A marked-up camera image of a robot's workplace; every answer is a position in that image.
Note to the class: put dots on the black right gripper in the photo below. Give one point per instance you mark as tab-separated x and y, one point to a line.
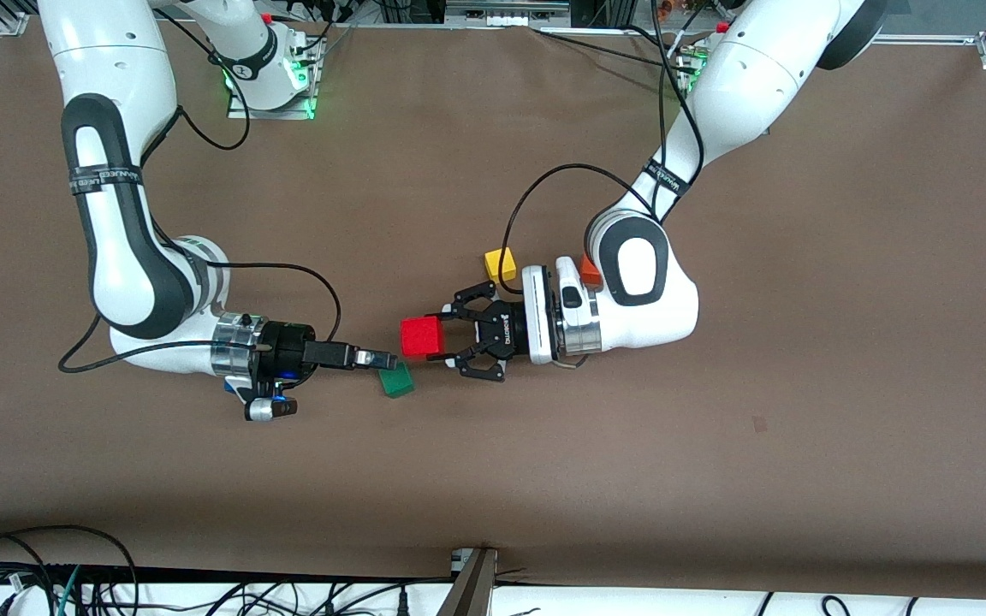
286	348

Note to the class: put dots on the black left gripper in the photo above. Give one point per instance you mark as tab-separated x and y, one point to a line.
510	334

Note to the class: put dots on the red wooden block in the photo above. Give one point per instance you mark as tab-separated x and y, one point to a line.
421	337

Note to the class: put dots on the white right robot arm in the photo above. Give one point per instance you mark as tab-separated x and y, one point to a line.
108	77

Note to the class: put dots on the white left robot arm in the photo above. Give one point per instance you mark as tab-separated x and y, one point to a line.
741	77

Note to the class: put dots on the green wooden block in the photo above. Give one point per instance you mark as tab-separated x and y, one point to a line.
399	385

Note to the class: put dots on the yellow wooden block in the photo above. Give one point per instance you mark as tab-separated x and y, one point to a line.
500	263

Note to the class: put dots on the orange wooden block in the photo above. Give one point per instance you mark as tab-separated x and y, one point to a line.
587	272

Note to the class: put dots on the blue wooden block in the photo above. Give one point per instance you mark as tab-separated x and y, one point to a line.
232	387

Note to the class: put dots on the brown paper table cover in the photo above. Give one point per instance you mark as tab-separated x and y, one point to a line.
715	470

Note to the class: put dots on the silver power strip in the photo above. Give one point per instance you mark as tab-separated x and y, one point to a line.
506	15

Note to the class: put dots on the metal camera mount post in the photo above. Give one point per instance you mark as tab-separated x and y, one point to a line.
472	590

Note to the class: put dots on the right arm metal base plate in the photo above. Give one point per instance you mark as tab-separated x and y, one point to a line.
270	114

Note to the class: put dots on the aluminium table edge rail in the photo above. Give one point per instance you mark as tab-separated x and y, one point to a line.
929	38

